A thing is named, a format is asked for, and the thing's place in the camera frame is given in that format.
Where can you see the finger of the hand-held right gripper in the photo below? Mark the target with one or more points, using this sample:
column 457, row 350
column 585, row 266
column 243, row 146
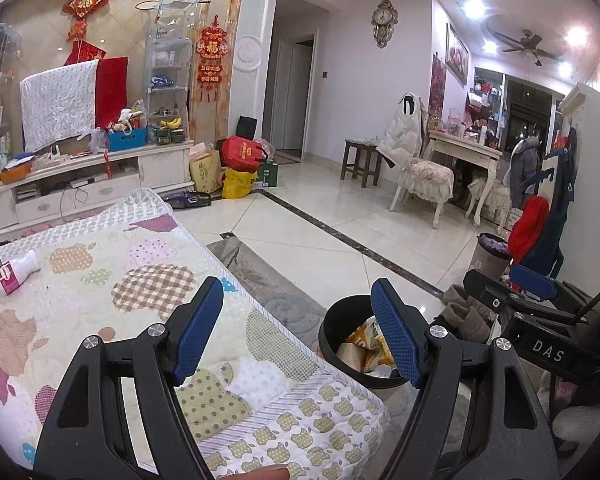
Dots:
column 532, row 277
column 485, row 292

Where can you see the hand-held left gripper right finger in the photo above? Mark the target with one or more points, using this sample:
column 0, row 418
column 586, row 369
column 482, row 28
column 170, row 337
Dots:
column 395, row 330

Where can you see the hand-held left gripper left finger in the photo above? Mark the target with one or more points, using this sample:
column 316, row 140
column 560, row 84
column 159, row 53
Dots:
column 200, row 330

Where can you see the black trash bin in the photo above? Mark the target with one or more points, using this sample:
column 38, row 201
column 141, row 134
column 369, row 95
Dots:
column 336, row 317

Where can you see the person's left hand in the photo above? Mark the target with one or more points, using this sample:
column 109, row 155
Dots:
column 267, row 472

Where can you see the brown boots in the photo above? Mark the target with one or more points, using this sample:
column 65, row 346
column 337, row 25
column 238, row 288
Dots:
column 467, row 317

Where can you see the brown floral waste basket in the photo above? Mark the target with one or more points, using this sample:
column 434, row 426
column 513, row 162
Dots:
column 487, row 260

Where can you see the red garment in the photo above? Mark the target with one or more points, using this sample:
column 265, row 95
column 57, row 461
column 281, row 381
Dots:
column 530, row 225

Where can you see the dark blue jacket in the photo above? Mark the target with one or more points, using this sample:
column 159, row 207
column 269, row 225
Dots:
column 557, row 210

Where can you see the white frilled stool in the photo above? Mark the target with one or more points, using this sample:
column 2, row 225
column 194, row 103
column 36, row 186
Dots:
column 490, row 195

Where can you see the grey patterned rug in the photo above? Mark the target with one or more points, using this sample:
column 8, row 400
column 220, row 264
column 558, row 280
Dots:
column 280, row 280

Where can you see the apple print quilted blanket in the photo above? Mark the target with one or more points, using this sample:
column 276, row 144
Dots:
column 105, row 310

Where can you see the grey hooded coat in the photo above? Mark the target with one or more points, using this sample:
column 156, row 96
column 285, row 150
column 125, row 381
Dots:
column 525, row 165

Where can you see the purple handheld vacuum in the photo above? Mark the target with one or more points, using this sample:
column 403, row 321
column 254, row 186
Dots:
column 187, row 200

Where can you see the white chair with floral seat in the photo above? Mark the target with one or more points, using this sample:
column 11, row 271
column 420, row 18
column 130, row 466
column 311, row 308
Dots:
column 427, row 175

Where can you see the white dressing table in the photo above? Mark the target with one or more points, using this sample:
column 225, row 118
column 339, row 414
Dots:
column 472, row 147

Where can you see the yellow bag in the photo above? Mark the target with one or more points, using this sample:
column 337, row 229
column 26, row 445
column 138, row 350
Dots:
column 237, row 184

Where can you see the tan cardboard box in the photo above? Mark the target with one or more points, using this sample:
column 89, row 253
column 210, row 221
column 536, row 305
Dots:
column 205, row 172

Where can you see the green box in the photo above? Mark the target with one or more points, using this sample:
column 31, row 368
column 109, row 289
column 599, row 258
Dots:
column 269, row 175

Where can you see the white tv cabinet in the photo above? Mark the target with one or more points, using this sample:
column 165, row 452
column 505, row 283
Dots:
column 150, row 167

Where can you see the red bag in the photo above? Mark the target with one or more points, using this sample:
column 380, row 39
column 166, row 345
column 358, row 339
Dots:
column 242, row 152

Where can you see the dark wooden stool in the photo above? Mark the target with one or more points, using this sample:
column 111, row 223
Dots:
column 360, row 150

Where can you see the white puffer jacket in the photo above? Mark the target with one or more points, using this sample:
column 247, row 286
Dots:
column 400, row 130

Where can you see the white bottle with pink label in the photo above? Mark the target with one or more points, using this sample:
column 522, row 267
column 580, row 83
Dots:
column 17, row 270

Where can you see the blue basket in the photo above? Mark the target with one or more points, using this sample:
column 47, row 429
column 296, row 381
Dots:
column 127, row 140

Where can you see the black bag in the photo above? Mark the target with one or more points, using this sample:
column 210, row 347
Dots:
column 246, row 127

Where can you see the bunch of bananas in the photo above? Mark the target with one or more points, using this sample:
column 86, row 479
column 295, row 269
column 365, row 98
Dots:
column 171, row 122

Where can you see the ceiling fan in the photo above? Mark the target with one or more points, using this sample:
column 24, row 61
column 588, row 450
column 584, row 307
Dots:
column 527, row 45

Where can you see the framed flower painting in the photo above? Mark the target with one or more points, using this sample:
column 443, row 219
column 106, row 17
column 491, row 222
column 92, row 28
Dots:
column 456, row 55

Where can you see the red cloth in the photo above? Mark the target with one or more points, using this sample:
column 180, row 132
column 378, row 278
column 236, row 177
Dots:
column 111, row 95

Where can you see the white quilted cloth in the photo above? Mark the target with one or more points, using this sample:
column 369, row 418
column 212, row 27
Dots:
column 55, row 105

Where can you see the clear glass shelf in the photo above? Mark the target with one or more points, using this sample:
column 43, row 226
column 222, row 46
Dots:
column 170, row 60

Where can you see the red hanging couplet decoration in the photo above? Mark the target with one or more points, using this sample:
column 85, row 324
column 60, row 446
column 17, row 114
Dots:
column 211, row 55

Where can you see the floral wall poster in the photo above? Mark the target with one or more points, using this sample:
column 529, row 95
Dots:
column 436, row 85

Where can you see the ornate wall clock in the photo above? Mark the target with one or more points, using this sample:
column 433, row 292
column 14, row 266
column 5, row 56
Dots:
column 384, row 20

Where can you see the red knot wall decoration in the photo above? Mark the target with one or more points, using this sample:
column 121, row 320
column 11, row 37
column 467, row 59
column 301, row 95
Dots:
column 85, row 5

